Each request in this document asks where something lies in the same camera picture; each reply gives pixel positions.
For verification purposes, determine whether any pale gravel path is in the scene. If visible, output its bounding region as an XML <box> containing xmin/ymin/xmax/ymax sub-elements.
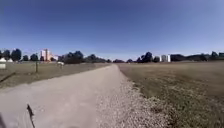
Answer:
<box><xmin>0</xmin><ymin>63</ymin><xmax>172</xmax><ymax>128</ymax></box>

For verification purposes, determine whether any dark long building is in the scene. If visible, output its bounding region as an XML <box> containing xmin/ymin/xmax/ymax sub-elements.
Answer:
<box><xmin>170</xmin><ymin>54</ymin><xmax>186</xmax><ymax>62</ymax></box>

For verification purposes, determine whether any wide dry grass field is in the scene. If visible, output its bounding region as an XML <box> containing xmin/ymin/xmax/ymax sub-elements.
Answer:
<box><xmin>116</xmin><ymin>59</ymin><xmax>224</xmax><ymax>128</ymax></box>

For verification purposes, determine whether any row of trees and buildings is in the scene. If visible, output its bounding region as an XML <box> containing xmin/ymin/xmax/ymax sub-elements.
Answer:
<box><xmin>112</xmin><ymin>50</ymin><xmax>224</xmax><ymax>64</ymax></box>

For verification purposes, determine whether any short dark post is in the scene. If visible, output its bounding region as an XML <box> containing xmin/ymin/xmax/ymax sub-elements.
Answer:
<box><xmin>34</xmin><ymin>60</ymin><xmax>39</xmax><ymax>74</ymax></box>

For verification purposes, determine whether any row of dark trees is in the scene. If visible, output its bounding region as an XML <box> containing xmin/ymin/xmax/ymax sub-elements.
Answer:
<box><xmin>0</xmin><ymin>48</ymin><xmax>113</xmax><ymax>65</ymax></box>

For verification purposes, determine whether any white block building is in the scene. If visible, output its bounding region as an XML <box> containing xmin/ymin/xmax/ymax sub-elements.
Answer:
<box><xmin>160</xmin><ymin>54</ymin><xmax>171</xmax><ymax>63</ymax></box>

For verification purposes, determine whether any tall white building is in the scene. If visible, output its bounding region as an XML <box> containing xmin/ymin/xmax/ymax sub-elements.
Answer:
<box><xmin>40</xmin><ymin>48</ymin><xmax>58</xmax><ymax>62</ymax></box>

